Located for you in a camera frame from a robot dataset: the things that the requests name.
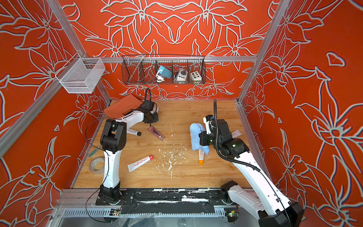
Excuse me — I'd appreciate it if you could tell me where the orange tool case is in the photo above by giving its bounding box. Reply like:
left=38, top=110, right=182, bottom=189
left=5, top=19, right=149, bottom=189
left=104, top=94, right=142, bottom=119

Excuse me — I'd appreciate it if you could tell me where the clear plastic bin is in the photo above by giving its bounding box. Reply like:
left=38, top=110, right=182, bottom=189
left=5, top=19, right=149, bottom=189
left=55, top=58, right=105, bottom=94

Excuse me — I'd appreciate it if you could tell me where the teal white charger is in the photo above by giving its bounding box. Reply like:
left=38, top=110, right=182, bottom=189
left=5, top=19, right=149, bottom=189
left=156, top=66, right=173, bottom=83

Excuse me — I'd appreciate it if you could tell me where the ratchet wrench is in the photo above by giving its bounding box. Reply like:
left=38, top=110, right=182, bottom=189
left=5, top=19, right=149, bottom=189
left=88, top=145, right=101, bottom=158

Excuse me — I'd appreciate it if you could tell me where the blue microfiber cloth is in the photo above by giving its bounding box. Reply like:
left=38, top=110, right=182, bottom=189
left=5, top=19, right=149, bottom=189
left=190, top=123, right=210, bottom=156

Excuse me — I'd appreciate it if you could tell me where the clear tape roll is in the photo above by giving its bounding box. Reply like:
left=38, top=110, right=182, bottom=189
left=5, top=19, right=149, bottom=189
left=89, top=157, right=105, bottom=175

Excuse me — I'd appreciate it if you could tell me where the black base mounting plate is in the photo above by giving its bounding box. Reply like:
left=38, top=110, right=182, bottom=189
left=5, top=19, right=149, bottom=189
left=95, top=188, right=238, bottom=216

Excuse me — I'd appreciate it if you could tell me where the black cap white tube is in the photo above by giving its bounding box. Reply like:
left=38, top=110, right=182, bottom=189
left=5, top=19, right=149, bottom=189
left=127, top=128, right=142, bottom=136

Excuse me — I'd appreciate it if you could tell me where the white button box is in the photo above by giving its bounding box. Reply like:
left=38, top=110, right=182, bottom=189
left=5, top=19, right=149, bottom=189
left=190, top=72, right=202, bottom=84

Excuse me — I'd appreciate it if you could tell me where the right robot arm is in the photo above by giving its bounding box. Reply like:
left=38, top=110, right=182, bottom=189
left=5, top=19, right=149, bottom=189
left=199, top=101, right=304, bottom=227

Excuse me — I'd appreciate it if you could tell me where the orange cap toothpaste tube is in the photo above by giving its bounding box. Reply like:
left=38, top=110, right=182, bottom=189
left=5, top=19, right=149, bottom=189
left=198, top=149, right=205, bottom=165

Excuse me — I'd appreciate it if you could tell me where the pink translucent tube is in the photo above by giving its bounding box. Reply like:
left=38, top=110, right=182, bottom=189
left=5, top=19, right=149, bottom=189
left=147, top=126, right=165, bottom=141

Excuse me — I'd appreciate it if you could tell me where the white round dial device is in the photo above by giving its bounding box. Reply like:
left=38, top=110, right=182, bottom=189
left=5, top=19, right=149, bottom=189
left=174, top=68, right=188, bottom=83

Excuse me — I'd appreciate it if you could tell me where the black wire basket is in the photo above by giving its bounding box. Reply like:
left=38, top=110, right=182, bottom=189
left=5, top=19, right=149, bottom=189
left=122, top=54, right=207, bottom=85

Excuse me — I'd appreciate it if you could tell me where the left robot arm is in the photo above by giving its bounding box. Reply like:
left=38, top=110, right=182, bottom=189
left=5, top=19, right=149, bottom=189
left=96, top=88, right=158, bottom=205

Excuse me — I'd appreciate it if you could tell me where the pink cap toothpaste tube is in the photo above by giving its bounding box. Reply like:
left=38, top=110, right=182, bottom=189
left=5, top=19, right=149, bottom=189
left=128, top=155, right=154, bottom=173

